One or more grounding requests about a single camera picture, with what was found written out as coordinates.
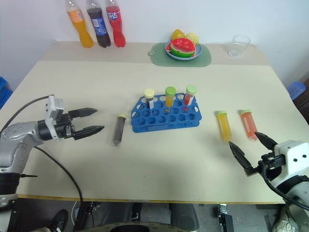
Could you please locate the red liquid tube green cap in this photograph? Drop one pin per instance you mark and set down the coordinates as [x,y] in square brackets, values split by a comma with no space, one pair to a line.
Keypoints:
[191,91]
[248,125]

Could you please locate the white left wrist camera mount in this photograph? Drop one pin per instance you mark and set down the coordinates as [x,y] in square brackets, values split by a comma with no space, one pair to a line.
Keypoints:
[54,106]

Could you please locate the light blue plate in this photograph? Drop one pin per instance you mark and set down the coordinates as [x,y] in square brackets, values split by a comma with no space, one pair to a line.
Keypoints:
[198,52]

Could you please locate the blue test tube rack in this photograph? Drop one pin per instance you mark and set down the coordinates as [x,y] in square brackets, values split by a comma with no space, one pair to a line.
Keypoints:
[154,120]

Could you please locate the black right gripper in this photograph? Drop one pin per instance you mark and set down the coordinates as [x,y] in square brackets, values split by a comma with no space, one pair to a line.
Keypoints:
[271,165]

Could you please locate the dark brown cabinet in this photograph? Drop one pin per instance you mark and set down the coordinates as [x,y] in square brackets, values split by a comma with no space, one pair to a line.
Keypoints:
[303,106]

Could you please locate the red soda plastic bottle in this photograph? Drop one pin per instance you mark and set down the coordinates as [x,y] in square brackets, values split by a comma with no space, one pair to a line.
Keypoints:
[117,31]

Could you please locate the dark liquid tube yellow cap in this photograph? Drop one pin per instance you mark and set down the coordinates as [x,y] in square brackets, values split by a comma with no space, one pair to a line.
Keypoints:
[149,93]
[119,130]

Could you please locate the blue plastic crate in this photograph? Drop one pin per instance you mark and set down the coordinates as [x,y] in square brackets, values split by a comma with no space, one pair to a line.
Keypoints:
[4,91]

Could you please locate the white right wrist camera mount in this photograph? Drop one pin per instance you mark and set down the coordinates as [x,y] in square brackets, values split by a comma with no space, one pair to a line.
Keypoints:
[294,152]

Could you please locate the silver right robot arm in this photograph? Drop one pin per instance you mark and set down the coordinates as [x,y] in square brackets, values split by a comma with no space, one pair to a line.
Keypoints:
[292,191]

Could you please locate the dark cola plastic bottle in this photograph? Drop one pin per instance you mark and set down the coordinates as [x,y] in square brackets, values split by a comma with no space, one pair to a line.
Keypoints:
[101,31]

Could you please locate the orange soda plastic bottle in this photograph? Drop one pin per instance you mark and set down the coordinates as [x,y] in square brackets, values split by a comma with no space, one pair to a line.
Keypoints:
[82,31]

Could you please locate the black shoe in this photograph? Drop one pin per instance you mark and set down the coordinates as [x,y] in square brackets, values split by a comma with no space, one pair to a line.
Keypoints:
[58,221]

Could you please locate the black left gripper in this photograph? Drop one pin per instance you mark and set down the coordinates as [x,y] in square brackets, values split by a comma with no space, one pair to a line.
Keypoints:
[63,128]

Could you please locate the green silicone mat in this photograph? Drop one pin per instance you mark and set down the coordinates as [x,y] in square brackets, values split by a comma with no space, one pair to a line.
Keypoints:
[159,58]

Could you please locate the white sneaker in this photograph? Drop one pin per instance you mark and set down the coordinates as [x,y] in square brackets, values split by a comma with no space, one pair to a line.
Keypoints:
[283,220]

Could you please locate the pale yellow toy fruit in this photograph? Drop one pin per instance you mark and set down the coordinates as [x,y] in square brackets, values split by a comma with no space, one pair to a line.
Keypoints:
[193,38]

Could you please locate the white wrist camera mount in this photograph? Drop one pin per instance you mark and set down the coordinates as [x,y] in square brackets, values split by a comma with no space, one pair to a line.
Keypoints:
[294,152]
[54,106]

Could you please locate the clear plastic cup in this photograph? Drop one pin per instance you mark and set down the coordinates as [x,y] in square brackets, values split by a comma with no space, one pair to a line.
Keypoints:
[238,47]

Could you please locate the black metal bracket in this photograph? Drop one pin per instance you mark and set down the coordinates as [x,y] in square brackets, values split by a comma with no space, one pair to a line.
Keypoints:
[224,217]

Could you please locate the dark grey rounded post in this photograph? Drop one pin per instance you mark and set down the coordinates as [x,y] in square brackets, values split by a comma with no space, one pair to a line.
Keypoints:
[183,217]

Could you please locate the toy yellow bell pepper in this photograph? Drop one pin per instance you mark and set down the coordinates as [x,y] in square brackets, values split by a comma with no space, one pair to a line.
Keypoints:
[178,34]

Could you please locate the blue plastic stool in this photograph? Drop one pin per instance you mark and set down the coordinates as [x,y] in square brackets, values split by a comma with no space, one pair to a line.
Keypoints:
[297,90]

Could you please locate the orange liquid tube green cap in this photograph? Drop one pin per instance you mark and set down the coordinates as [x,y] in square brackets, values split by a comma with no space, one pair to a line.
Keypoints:
[170,93]
[224,125]

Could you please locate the toy watermelon slice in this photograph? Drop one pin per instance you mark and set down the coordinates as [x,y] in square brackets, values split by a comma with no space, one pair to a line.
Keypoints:
[182,48]

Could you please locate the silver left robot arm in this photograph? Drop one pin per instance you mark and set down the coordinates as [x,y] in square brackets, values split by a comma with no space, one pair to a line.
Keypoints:
[21,128]

